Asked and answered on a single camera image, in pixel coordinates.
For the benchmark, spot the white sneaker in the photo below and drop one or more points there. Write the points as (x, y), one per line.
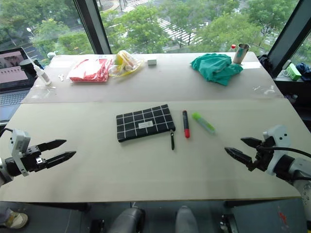
(14, 220)

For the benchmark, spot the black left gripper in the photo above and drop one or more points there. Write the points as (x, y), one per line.
(32, 159)

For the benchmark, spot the red and white plastic bag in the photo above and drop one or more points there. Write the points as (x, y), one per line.
(91, 70)

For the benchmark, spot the small grey eraser block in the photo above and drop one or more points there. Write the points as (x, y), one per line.
(152, 62)

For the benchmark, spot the red capped bottle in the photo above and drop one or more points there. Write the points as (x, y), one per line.
(233, 47)

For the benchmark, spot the red and black marker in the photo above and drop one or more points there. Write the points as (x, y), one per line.
(186, 124)

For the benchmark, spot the white glue tube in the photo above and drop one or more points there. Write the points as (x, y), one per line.
(40, 71)

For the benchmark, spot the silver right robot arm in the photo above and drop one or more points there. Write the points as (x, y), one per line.
(295, 173)

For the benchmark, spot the laptop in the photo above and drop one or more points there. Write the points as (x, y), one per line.
(12, 81)

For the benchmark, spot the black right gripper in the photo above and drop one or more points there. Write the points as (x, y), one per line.
(263, 157)

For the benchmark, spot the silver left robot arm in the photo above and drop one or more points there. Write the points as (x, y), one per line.
(6, 168)

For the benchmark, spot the green highlighter pen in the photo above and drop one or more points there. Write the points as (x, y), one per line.
(203, 123)

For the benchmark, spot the small green box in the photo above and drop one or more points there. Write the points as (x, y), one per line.
(294, 71)

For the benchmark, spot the grey rounded robot leg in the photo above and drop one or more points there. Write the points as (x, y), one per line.
(185, 219)

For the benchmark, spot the small white clip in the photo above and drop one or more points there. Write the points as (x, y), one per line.
(61, 77)

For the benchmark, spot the dark rounded robot leg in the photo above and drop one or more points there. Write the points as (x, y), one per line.
(127, 219)

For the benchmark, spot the green crumpled cloth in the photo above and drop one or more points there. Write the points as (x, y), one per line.
(216, 68)

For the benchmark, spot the black grid pencil case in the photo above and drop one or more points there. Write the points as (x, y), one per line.
(145, 123)

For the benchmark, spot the clear bag with yellow items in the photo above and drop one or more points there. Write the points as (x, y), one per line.
(125, 64)

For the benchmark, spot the stainless steel cup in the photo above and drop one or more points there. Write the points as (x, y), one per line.
(240, 54)

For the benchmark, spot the black cylindrical speaker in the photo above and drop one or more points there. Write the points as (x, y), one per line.
(27, 66)

